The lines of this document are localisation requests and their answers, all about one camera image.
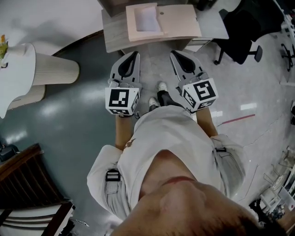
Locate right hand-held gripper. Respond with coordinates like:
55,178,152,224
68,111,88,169
170,50,219,113

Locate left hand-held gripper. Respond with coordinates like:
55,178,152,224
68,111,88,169
105,51,143,117

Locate person's left forearm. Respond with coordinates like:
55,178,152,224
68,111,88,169
114,114,140,152

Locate person's right forearm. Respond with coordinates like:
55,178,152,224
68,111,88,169
195,106,219,140

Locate white drawer cabinet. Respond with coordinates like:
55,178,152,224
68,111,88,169
183,37,214,53

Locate grey wooden desk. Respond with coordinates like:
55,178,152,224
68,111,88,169
101,0,230,54

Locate person's black trousers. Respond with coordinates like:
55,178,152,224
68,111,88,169
156,90,185,109

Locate beige file folder box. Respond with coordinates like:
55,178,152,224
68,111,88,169
125,2,202,43

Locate black office chair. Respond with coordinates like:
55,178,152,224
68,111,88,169
213,0,284,66

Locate person's white shirt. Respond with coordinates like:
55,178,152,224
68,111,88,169
87,105,247,223

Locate beige ribbed table base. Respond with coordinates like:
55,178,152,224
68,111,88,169
6,52,81,111

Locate red floor tape strip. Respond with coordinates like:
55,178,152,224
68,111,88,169
221,113,256,125

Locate black chair wheel base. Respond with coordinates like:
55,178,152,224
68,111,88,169
280,43,295,72

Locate white round table top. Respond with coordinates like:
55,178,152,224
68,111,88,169
0,42,37,119

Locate white side desk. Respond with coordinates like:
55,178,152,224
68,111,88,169
273,0,295,60

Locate yellow flower bouquet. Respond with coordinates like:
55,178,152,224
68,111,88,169
0,34,10,69

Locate black bag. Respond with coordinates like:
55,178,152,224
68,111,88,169
0,142,19,163

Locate dark wooden chair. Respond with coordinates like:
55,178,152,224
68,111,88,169
0,142,77,236

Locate cluttered metal rack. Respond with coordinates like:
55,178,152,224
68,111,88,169
248,145,295,232

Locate grey strap with black buckle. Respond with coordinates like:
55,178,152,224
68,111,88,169
211,137,245,196
105,169,123,214

